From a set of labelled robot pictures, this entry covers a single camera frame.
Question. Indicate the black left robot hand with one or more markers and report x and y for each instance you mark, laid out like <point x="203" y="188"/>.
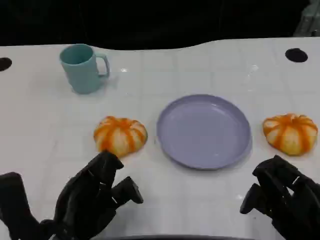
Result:
<point x="82" y="192"/>

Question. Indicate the grey background machine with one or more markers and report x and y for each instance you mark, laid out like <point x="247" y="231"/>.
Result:
<point x="310" y="20"/>

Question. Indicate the orange white toy bread roll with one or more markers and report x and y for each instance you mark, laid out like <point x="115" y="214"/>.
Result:
<point x="290" y="135"/>
<point x="120" y="135"/>

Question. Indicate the lilac plate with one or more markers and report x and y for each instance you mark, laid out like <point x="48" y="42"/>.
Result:
<point x="203" y="131"/>

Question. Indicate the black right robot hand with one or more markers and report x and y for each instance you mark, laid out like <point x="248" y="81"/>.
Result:
<point x="287" y="195"/>

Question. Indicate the pale green mug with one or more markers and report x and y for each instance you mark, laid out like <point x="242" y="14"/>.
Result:
<point x="81" y="72"/>

